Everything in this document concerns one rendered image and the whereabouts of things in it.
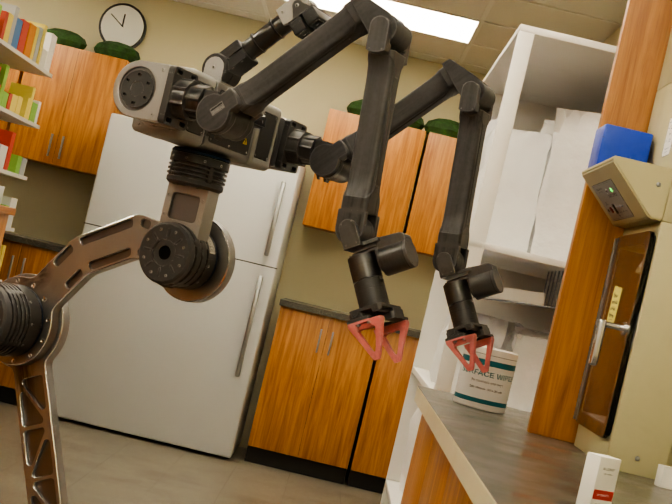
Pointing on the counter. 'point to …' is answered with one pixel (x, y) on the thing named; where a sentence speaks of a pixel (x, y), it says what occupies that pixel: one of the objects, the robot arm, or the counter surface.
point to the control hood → (634, 187)
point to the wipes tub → (495, 391)
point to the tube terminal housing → (647, 344)
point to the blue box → (620, 144)
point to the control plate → (612, 200)
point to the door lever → (602, 338)
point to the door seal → (632, 336)
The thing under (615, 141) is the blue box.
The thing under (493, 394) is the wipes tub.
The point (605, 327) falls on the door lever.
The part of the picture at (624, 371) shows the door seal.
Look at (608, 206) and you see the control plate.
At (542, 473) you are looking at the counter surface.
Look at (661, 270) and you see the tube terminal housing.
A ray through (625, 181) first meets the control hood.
